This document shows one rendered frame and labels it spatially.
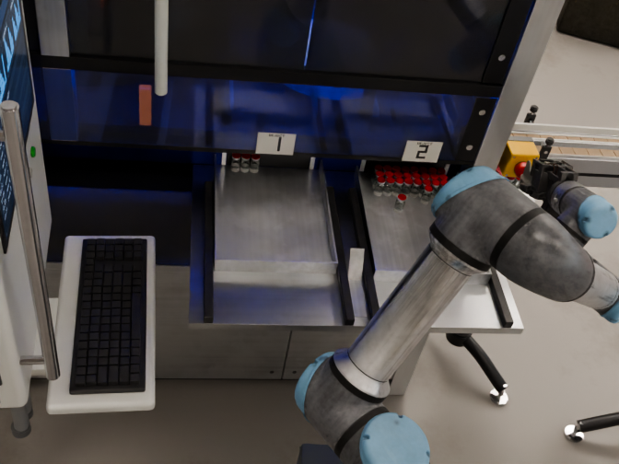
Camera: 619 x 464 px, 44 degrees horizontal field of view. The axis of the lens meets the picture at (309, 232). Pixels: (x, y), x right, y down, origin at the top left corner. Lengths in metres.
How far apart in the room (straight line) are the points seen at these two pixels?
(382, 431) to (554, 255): 0.39
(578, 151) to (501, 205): 0.98
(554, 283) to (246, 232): 0.77
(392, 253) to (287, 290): 0.27
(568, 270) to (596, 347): 1.82
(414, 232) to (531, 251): 0.67
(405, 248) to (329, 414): 0.56
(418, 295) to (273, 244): 0.54
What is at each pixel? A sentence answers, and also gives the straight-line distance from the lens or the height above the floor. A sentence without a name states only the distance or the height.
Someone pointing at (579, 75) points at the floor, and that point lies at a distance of 4.44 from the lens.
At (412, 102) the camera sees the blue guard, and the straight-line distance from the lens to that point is 1.72.
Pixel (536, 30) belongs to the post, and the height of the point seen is 1.35.
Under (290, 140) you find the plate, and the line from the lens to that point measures 1.73.
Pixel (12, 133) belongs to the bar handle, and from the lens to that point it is 1.07.
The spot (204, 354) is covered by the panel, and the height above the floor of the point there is 0.21.
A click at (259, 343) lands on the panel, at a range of 2.28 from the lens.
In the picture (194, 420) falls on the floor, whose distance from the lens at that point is 2.45.
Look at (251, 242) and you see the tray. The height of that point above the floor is 0.88.
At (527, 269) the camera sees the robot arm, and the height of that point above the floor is 1.32.
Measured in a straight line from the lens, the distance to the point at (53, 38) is 1.62.
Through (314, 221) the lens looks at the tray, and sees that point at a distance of 1.77.
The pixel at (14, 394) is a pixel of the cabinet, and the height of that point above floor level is 0.85.
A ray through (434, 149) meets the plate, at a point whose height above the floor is 1.03.
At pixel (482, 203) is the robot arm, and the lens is 1.19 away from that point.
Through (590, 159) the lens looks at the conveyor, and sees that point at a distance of 2.13.
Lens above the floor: 2.10
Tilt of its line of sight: 45 degrees down
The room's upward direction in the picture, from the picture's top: 11 degrees clockwise
